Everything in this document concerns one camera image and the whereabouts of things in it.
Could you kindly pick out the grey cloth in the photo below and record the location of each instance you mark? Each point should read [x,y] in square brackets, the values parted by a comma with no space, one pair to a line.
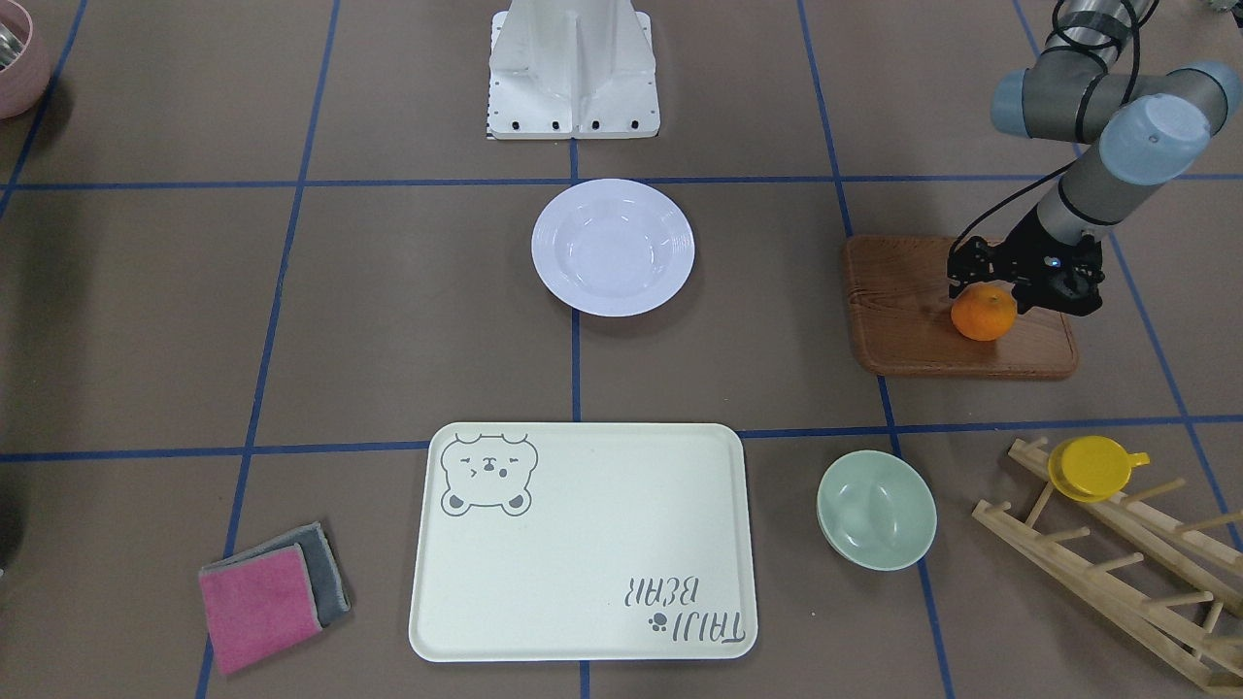
[325,580]

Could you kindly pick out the brown wooden tray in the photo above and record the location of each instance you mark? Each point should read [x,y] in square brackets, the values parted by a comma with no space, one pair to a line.
[898,301]

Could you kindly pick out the white plate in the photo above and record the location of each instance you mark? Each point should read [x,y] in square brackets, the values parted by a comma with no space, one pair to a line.
[613,248]

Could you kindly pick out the pink cloth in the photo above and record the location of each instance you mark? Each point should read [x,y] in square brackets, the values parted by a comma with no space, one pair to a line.
[258,607]

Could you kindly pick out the wooden cup drying rack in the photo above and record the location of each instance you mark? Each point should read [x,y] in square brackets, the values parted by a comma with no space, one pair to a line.
[1171,585]

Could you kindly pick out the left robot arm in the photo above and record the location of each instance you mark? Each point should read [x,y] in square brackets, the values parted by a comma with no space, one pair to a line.
[1139,132]

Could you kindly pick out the cream bear tray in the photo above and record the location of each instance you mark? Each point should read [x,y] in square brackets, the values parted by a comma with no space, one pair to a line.
[545,542]

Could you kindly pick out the pink bowl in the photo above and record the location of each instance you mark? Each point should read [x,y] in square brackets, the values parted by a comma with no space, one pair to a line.
[25,77]

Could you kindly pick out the green bowl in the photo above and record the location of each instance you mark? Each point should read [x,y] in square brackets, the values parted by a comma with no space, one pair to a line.
[876,511]

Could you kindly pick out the yellow mug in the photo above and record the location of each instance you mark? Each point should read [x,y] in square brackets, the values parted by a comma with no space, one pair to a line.
[1092,468]

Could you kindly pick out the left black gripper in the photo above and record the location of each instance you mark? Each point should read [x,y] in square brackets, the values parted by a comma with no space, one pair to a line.
[1021,253]

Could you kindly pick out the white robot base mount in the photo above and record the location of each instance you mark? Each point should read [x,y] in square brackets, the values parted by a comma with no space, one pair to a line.
[572,70]

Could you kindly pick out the orange fruit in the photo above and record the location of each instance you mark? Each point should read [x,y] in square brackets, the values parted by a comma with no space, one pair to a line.
[984,312]

